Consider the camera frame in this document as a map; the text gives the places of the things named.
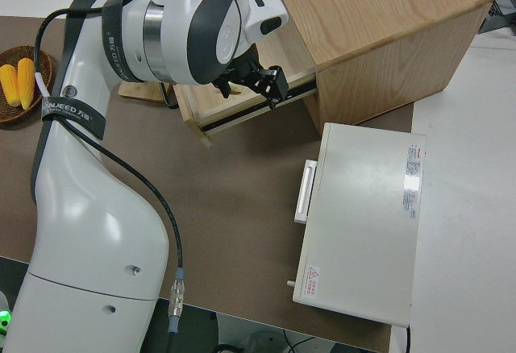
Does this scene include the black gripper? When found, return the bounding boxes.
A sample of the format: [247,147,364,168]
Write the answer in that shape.
[209,46,289,110]

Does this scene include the light wooden drawer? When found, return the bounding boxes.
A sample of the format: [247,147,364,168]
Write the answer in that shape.
[173,0,320,149]

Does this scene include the brown table mat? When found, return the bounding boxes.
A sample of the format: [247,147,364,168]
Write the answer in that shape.
[0,15,417,344]

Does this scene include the light wooden cabinet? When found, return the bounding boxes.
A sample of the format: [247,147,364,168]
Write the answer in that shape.
[261,0,495,127]

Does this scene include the white toaster oven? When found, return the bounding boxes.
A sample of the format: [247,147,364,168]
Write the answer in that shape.
[285,122,427,327]

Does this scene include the brown woven wicker basket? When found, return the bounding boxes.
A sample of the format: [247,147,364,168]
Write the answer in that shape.
[0,45,55,125]

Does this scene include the yellow corn cob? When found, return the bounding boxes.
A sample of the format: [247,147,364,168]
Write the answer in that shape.
[0,64,21,108]
[16,57,37,111]

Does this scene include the black mesh object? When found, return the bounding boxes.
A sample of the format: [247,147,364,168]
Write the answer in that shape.
[473,0,516,35]

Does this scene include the black metal drawer handle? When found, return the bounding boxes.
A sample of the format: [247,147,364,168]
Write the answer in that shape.
[160,82,179,109]

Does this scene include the white oven door handle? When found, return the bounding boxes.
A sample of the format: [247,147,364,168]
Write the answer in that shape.
[293,160,318,225]

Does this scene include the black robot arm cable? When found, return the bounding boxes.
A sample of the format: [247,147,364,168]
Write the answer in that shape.
[34,0,189,353]

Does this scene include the black printed velcro strap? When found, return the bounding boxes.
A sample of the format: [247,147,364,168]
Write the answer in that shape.
[40,93,106,141]
[99,0,136,85]

